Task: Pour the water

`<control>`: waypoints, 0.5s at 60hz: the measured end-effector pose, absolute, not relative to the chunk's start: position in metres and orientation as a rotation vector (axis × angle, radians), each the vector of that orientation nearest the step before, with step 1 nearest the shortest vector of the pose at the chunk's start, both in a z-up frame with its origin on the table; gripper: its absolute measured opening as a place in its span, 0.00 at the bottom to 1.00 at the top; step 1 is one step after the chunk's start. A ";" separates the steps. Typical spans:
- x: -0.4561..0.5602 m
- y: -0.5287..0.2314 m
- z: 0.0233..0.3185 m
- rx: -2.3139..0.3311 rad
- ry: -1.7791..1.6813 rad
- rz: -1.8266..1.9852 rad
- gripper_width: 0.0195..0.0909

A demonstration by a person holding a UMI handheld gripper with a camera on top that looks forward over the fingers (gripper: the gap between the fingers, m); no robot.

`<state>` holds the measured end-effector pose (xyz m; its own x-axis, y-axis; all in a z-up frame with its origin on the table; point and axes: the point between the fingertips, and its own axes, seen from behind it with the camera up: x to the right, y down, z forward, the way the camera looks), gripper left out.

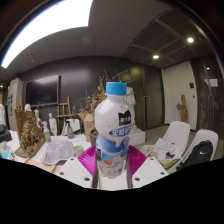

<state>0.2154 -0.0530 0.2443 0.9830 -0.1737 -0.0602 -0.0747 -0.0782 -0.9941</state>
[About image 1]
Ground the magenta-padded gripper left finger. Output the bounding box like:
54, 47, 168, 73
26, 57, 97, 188
54, 144, 100, 190

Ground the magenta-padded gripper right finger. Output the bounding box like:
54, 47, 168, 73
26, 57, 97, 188
125, 144, 169, 189

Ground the clear blue-capped drink bottle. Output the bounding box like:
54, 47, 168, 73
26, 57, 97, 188
94, 81, 136, 179

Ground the small white bowl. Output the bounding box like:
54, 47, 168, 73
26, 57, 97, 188
73, 145, 85, 157

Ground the stack of papers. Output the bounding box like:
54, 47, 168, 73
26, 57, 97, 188
148, 137, 182, 164

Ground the grey spray bottle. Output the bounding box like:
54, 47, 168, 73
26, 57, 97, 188
66, 120, 76, 140

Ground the brown cardboard box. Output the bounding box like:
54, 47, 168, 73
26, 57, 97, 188
77, 109, 96, 143

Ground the white swivel chair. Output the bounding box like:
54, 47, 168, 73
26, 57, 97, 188
61, 118, 83, 136

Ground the small white plaster figurine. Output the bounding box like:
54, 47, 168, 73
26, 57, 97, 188
48, 112, 58, 137

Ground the wooden easel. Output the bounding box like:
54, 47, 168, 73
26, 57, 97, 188
55, 96, 73, 136

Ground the white plastic chair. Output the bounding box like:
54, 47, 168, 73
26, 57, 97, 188
146, 120, 191, 158
166, 129, 219, 174

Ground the dried plant in grey pot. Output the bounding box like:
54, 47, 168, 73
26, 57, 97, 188
71, 69, 134, 148

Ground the black backpack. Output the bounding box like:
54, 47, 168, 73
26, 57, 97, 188
175, 139, 214, 172

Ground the gold relief sculpture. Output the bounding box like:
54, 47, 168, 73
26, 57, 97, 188
14, 109, 46, 159

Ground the white plaster torso statue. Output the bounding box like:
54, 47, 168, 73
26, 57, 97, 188
126, 86, 137, 108

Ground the brown wooden figure statue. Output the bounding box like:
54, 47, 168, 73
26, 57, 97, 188
176, 94, 190, 124

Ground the colourful book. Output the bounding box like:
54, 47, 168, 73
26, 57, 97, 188
0, 141, 16, 160

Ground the black box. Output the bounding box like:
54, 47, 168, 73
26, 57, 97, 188
0, 123, 13, 143

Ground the white cabinet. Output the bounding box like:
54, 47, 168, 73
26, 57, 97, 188
6, 78, 25, 132

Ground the long ceiling light panel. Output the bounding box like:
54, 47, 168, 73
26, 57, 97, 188
0, 0, 94, 69

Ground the white statue pedestal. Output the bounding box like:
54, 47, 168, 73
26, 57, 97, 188
129, 128, 147, 147

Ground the black wall screen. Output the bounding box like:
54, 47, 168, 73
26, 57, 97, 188
24, 74, 61, 108

